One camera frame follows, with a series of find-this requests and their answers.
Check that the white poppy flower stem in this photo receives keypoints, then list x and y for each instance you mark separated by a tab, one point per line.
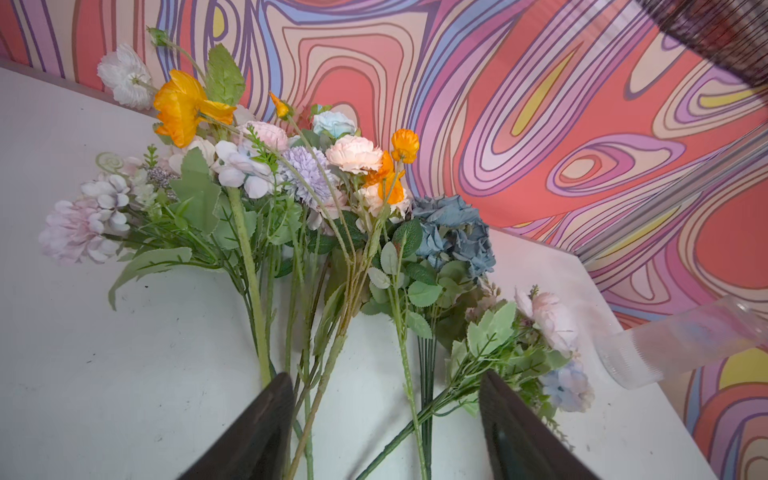
126	75

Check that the black wire basket back wall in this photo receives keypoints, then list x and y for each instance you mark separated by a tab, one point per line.
732	34

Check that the clear glass vase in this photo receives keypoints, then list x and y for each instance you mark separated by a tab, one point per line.
681	343

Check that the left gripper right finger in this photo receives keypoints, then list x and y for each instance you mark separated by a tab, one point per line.
519	445

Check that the pink purple mixed bouquet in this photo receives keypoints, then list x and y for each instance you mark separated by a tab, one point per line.
303	245

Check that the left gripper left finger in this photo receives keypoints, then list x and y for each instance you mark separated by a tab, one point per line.
255	445

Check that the pink rose green bouquet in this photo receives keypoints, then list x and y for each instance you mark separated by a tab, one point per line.
527	341

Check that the orange poppy flower stem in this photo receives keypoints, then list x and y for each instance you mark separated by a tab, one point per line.
312	225

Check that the dusty blue hydrangea stem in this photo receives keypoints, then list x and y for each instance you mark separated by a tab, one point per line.
456	246

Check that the peach rose leafy stem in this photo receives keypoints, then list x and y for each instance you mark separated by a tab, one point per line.
375	236

